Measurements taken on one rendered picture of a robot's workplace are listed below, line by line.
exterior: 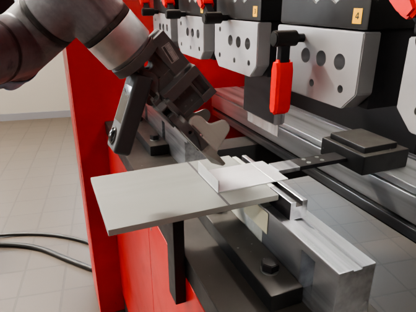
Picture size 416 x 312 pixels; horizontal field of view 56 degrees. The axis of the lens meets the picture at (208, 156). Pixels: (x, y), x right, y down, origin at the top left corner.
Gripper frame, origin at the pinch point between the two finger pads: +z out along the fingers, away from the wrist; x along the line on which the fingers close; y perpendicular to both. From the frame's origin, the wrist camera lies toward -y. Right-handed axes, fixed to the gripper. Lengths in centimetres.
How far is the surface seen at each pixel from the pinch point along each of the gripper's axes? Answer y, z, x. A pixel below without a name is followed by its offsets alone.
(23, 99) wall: -89, 31, 431
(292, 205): 3.5, 9.9, -11.2
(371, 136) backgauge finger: 25.8, 23.4, 0.1
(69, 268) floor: -87, 64, 125
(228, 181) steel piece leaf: -0.6, 5.5, -1.3
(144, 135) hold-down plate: -7, 13, 55
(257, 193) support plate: 1.2, 7.3, -6.5
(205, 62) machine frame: 28, 21, 86
